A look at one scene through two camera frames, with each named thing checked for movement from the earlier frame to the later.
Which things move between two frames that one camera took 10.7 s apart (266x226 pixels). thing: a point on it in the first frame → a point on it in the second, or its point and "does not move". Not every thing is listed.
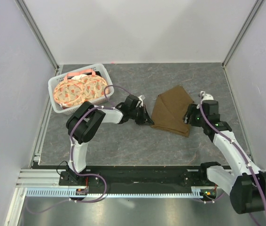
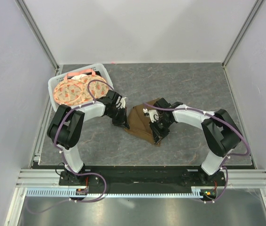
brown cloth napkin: (169, 110) → (139, 123)
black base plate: (105, 178) does not move
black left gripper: (144, 117) → (122, 121)
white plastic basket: (72, 110) does not move
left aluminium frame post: (29, 20) does not move
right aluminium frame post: (254, 10) does not move
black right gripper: (191, 109) → (157, 135)
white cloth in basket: (79, 76) does not move
